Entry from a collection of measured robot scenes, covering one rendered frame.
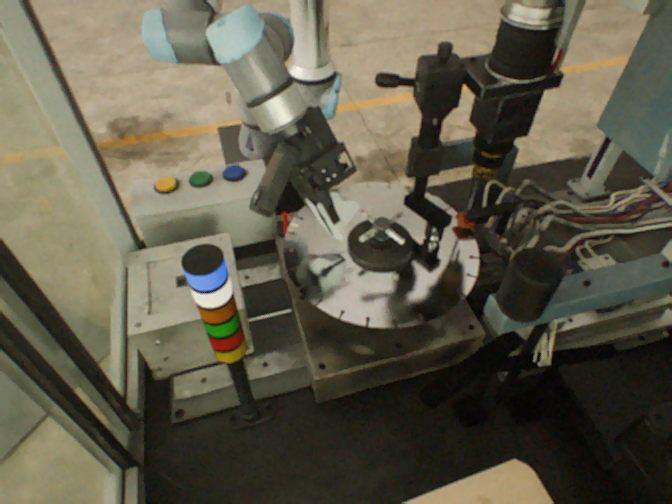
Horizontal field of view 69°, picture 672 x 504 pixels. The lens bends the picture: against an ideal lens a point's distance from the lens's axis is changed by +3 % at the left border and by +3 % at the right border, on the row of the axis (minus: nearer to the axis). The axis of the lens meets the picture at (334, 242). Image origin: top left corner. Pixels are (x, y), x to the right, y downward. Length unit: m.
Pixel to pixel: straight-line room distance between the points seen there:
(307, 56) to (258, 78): 0.51
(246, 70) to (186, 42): 0.15
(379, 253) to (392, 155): 1.83
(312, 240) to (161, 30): 0.39
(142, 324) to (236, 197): 0.33
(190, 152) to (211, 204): 1.71
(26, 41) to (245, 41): 0.27
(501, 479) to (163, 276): 0.64
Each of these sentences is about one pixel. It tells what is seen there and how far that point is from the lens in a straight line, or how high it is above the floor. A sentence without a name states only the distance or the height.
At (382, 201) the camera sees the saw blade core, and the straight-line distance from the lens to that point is 0.89.
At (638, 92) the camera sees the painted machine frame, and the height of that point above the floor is 1.28.
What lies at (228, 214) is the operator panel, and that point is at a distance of 1.03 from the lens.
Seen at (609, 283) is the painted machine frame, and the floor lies 1.05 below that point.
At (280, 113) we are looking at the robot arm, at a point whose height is 1.19.
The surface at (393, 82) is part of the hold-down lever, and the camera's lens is 0.70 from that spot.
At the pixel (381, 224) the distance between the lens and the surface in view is 0.77.
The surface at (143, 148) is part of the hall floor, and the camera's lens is 2.81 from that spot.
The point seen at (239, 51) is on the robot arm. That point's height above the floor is 1.26.
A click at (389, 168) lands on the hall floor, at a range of 2.50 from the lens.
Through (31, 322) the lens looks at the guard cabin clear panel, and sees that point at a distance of 0.63.
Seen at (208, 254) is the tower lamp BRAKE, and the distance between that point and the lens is 0.53.
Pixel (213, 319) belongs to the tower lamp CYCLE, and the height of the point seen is 1.07.
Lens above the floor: 1.55
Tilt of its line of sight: 47 degrees down
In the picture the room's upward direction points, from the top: straight up
